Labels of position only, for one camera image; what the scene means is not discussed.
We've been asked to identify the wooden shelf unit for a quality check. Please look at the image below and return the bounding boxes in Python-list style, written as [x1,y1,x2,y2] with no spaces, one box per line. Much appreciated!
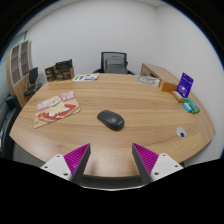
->
[5,40,34,108]

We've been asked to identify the black computer mouse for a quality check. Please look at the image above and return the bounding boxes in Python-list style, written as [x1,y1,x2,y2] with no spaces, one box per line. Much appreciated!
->
[96,109,125,131]

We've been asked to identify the wooden side cabinet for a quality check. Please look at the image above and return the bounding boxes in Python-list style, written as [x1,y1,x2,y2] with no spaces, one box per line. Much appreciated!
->
[139,63,181,84]

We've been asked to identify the open black tray box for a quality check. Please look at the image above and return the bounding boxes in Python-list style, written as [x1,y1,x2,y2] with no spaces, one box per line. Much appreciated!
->
[54,59,74,71]

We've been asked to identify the grey round cable grommet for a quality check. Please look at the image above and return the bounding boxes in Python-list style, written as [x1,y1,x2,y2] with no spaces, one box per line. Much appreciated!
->
[176,126,188,139]

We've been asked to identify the small orange box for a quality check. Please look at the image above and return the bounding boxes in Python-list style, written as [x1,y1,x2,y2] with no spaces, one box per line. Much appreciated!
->
[158,79,179,93]

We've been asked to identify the black leather sofa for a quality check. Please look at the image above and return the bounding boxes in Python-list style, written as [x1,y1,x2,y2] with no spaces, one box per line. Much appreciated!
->
[0,94,23,158]

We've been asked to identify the purple card package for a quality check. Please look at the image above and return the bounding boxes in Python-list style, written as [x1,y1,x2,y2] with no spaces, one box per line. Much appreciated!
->
[176,72,195,98]

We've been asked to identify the wide brown cardboard box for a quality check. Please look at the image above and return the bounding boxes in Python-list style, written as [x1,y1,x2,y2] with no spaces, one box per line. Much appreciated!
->
[54,67,75,81]

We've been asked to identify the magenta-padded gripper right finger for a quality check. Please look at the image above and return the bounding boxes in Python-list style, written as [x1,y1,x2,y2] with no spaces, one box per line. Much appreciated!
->
[131,143,185,185]

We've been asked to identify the white printed paper sheet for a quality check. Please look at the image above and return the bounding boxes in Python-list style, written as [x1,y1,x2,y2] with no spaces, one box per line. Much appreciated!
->
[72,73,100,82]

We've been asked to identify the black mesh office chair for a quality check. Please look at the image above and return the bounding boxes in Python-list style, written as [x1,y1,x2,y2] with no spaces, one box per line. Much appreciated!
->
[92,51,136,75]

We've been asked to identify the cartoon print mouse pad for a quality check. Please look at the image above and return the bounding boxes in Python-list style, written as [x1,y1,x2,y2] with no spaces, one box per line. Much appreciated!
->
[33,90,81,129]

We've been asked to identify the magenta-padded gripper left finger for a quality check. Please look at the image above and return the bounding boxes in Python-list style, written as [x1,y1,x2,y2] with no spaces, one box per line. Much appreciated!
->
[40,143,92,185]

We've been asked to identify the small black visitor chair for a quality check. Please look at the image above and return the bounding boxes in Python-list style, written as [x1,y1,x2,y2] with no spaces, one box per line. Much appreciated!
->
[23,66,43,98]

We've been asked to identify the round grey patterned disc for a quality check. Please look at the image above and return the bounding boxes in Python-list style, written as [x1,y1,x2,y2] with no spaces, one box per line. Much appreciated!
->
[137,75,160,87]

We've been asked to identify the green small pack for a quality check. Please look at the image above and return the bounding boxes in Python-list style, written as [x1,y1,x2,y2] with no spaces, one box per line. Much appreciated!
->
[184,98,201,114]

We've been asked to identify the blue small pack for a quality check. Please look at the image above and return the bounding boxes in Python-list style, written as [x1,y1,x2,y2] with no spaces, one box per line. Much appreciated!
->
[182,101,194,113]

